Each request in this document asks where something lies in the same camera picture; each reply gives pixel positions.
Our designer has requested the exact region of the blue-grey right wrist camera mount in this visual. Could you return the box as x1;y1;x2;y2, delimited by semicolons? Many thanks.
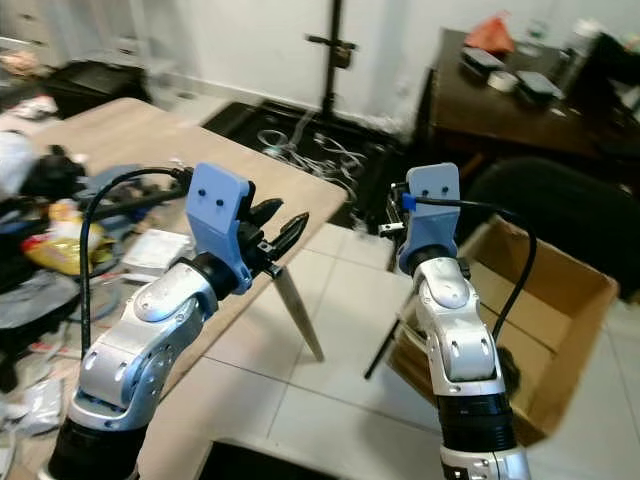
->
396;162;462;277

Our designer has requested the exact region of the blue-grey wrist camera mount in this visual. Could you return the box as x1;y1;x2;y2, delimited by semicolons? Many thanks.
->
184;162;257;293
396;162;462;277

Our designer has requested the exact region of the white shelf unit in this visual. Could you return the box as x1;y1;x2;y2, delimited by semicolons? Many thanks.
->
0;0;161;71

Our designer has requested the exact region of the silver foil wrapper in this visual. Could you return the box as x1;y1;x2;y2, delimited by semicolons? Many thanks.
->
0;269;82;332

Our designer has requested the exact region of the dark brown desk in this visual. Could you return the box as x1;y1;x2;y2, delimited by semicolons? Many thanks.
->
423;27;640;166

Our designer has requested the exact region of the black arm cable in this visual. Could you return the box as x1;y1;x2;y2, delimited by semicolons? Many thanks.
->
410;194;540;343
77;167;193;361

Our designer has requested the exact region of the black storage bin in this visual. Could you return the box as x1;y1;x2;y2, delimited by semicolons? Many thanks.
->
49;59;157;120

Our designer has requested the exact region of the white tape roll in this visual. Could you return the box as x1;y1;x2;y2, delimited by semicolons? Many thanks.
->
487;69;522;94

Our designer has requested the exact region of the brown cardboard box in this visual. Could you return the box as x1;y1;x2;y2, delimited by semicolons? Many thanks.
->
384;214;620;447

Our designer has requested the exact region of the white crumpled packet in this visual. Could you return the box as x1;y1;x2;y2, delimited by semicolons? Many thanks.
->
19;377;67;437

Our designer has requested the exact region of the black flat panel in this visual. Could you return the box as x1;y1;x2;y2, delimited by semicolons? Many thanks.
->
194;439;343;480

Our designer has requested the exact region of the black floor mat with cables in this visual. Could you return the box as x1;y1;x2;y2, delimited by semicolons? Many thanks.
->
203;99;423;193

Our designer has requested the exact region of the yellow snack bag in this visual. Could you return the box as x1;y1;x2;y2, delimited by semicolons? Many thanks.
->
22;199;117;277

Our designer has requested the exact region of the black food container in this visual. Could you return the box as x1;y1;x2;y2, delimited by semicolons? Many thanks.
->
459;46;507;74
517;69;567;102

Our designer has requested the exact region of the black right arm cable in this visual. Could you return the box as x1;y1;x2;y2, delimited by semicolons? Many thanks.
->
410;194;540;343

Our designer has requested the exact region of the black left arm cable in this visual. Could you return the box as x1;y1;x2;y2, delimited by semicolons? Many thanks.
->
77;167;193;361

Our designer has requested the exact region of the long black tool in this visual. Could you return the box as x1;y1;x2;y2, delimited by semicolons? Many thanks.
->
99;184;192;222

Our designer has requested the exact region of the orange plastic bag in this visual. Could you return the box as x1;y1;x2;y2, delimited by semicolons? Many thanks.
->
464;11;517;56

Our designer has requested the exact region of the black bulky device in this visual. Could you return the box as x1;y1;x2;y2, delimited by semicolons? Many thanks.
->
20;144;102;202

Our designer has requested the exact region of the white plastic bag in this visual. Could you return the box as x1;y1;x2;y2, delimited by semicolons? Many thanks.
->
0;129;42;202

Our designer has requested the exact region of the small white box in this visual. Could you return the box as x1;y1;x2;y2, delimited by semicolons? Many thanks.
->
119;229;192;287

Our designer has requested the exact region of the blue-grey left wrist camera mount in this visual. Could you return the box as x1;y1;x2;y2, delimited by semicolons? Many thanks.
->
184;162;257;293

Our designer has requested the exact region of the light wooden table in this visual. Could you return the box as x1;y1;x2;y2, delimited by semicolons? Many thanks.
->
0;96;352;480

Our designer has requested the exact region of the black stand pole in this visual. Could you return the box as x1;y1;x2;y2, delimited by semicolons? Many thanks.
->
304;0;359;121

